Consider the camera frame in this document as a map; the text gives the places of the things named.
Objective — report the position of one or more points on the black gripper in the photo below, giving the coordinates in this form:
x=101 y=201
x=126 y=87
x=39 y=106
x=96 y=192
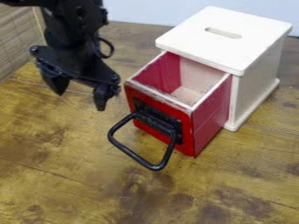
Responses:
x=62 y=65

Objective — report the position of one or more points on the black metal drawer handle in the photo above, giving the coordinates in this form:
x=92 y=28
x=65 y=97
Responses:
x=164 y=123

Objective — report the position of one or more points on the red wooden drawer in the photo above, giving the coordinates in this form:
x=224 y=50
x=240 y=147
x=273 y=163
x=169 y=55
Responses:
x=185 y=93

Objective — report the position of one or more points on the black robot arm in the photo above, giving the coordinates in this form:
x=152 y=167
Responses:
x=73 y=22

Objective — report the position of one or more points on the white wooden drawer cabinet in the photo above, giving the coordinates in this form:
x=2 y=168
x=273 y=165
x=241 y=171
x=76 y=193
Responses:
x=242 y=45

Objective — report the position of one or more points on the wooden panel at left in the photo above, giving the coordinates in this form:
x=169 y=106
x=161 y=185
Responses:
x=22 y=28

